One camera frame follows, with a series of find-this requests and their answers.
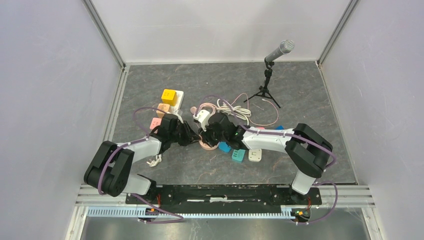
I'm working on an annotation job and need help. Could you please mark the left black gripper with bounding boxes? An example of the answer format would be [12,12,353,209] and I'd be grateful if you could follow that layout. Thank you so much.
[169,121,202,148]

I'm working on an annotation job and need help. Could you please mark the round pink socket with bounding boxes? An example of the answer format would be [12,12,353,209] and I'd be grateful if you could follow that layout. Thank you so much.
[198,140,218,151]

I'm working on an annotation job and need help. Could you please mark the blue plug adapter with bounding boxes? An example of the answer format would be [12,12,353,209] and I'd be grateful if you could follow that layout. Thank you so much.
[218,142,232,153]

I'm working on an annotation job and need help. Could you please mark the teal power strip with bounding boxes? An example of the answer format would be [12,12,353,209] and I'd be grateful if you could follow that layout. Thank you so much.
[231,149,246,163]

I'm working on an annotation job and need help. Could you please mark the pink cube plug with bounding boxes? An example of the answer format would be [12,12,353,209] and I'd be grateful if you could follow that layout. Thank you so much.
[149,117,162,130]

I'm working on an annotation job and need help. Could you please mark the white power strip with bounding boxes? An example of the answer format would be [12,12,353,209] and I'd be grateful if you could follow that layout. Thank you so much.
[170,90,184,117]

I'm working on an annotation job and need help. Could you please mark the white plug adapter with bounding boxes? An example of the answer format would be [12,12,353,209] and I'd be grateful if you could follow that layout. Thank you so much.
[248,149,262,163]

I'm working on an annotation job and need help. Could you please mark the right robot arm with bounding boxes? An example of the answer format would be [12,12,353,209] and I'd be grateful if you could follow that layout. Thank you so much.
[193,110,337,204]

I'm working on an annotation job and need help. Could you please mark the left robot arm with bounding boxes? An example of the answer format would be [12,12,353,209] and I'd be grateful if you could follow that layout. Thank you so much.
[83,113,201,204]

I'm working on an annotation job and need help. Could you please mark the orange cube plug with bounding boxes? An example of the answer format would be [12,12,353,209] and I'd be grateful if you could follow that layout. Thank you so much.
[156,103,172,119]

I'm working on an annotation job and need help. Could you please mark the yellow cube plug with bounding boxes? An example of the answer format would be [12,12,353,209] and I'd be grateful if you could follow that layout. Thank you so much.
[161,88,178,107]

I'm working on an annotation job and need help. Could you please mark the black tripod stand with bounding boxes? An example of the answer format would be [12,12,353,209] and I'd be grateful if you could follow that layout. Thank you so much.
[243,61,281,108]

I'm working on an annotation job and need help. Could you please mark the grey microphone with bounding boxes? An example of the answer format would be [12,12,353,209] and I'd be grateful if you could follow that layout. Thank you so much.
[264,39,295,63]

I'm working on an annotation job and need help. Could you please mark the pink cable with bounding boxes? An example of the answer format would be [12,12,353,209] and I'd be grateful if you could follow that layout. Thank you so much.
[190,92,280,128]

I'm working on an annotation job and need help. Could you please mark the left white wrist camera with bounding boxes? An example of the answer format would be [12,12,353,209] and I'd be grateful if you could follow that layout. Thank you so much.
[173,113,184,124]

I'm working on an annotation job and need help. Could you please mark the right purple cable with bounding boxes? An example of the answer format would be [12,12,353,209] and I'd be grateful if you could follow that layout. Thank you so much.
[195,94,339,226]

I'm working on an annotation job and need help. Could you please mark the purple cable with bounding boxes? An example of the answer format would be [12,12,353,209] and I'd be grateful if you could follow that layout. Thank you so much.
[96,107,185,225]
[195,94,339,226]

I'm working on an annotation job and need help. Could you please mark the white coiled cable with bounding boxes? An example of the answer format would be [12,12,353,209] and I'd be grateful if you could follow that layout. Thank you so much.
[215,98,252,128]

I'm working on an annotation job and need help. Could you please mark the white power strip cord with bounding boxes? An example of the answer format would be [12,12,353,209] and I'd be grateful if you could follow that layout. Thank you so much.
[146,154,163,168]

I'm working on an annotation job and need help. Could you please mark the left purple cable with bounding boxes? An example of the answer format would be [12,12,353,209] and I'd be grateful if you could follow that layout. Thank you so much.
[96,107,185,225]

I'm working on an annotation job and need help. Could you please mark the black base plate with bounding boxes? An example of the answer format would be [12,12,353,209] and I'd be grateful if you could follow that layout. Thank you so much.
[143,184,322,214]

